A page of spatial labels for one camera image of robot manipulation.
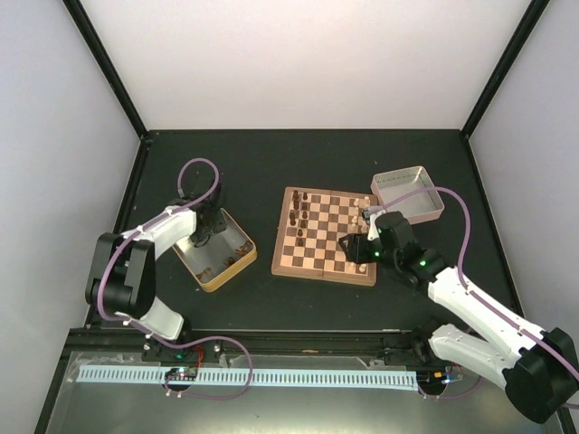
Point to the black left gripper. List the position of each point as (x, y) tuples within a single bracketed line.
[(220, 226)]

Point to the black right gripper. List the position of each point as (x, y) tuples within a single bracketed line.
[(355, 252)]

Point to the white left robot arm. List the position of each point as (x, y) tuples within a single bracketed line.
[(122, 284)]

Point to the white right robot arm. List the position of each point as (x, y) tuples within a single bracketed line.
[(535, 368)]

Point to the dark pieces in tin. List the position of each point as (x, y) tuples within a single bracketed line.
[(217, 263)]

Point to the wooden folding chess board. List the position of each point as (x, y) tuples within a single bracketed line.
[(317, 254)]

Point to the right controller board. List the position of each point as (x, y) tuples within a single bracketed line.
[(444, 376)]

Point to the controller board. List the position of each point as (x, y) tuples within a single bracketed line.
[(444, 376), (181, 374)]

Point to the left controller board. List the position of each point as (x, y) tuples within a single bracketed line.
[(181, 374)]

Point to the yellow bear tin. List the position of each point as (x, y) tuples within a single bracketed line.
[(233, 234)]

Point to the pink metal tin tray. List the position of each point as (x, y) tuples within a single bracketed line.
[(404, 190)]

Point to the black mounting rail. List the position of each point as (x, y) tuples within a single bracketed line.
[(397, 347)]

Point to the white slotted cable duct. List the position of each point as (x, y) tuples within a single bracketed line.
[(124, 374)]

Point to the black frame post left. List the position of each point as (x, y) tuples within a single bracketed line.
[(90, 36)]

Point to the black frame post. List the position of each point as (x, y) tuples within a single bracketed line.
[(516, 43), (90, 36)]

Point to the black frame post right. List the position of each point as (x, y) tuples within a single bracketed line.
[(516, 43)]

